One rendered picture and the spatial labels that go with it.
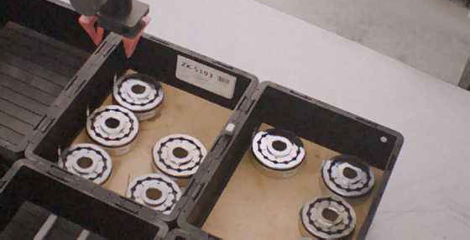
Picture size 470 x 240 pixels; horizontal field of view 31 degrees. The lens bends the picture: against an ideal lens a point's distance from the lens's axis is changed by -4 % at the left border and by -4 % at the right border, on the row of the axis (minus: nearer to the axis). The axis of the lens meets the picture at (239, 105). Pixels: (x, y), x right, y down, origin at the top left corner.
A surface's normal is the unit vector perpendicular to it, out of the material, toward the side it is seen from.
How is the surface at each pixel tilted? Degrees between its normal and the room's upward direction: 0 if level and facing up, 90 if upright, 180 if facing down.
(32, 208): 0
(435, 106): 0
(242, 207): 0
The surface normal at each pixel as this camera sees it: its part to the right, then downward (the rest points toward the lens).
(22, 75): 0.13, -0.69
